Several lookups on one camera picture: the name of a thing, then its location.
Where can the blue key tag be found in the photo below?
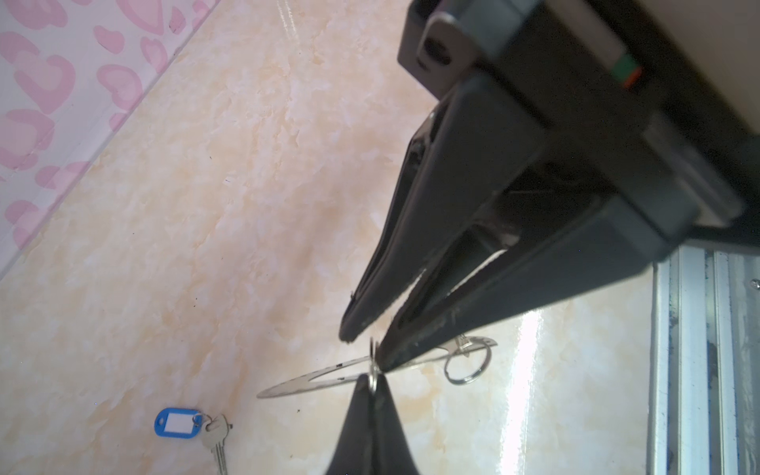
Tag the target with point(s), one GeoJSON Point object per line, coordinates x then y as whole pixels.
{"type": "Point", "coordinates": [178, 423]}

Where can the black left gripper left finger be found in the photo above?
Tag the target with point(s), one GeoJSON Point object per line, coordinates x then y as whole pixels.
{"type": "Point", "coordinates": [353, 454]}

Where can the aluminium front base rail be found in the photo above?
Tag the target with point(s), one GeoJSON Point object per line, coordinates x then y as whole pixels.
{"type": "Point", "coordinates": [704, 376]}

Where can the split ring gripped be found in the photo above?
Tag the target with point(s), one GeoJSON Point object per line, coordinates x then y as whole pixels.
{"type": "Point", "coordinates": [373, 370]}

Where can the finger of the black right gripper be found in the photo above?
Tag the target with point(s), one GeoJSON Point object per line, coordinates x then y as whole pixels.
{"type": "Point", "coordinates": [569, 244]}

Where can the silver key on blue tag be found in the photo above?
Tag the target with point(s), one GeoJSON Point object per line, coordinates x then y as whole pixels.
{"type": "Point", "coordinates": [213, 436]}

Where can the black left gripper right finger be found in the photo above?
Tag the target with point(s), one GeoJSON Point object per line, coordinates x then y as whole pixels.
{"type": "Point", "coordinates": [391, 454]}

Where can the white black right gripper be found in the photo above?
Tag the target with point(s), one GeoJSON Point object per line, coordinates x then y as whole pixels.
{"type": "Point", "coordinates": [523, 105]}

